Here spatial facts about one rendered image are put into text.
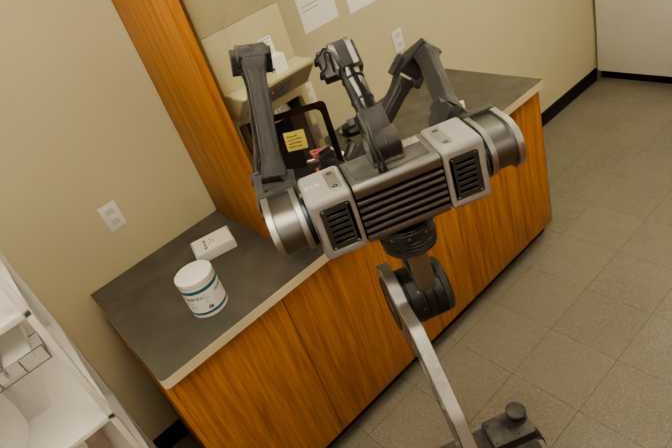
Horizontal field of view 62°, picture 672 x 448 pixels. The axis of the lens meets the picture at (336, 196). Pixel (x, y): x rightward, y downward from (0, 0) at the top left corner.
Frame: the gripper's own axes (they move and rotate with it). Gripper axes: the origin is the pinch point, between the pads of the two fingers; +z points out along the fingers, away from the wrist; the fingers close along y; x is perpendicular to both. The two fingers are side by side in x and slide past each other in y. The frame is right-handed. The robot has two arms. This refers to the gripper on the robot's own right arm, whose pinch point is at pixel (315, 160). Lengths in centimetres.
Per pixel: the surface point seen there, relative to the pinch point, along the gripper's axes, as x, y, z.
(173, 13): 23, 63, 9
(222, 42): 8, 47, 17
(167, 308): 68, -25, 16
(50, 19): 44, 69, 60
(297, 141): 0.9, 7.1, 5.9
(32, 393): 115, -19, 13
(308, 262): 23.2, -25.5, -12.1
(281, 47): -12.7, 36.1, 17.6
